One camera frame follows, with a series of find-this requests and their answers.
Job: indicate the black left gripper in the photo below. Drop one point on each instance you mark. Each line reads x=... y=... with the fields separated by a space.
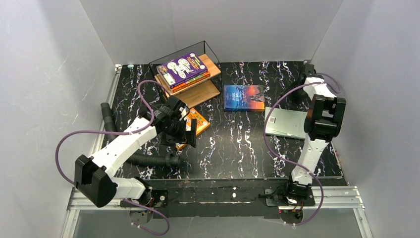
x=183 y=132

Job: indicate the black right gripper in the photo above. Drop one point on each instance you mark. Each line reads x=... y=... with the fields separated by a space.
x=308 y=70

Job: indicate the orange small treehouse book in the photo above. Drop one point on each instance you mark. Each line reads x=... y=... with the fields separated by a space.
x=202 y=123

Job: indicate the orange green treehouse book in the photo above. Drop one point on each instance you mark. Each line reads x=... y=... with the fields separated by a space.
x=191 y=82

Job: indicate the pale green file folder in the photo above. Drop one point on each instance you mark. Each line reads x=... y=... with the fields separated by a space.
x=285 y=123

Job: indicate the purple treehouse book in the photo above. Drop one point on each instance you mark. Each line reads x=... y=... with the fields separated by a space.
x=181 y=69

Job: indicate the blue Jane Eyre book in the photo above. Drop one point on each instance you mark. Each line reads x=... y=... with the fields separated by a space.
x=243 y=98

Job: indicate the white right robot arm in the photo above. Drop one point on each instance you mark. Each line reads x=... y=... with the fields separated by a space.
x=323 y=123

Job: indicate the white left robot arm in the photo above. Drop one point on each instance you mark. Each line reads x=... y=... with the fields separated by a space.
x=95 y=175

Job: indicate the wooden two-tier shelf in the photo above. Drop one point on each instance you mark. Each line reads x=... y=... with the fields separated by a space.
x=201 y=91

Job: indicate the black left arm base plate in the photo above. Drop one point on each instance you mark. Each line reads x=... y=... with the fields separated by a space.
x=154 y=198

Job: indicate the aluminium table frame rail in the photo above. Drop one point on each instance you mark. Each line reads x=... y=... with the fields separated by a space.
x=94 y=195

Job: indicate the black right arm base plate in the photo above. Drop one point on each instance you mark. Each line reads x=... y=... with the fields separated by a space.
x=291 y=202

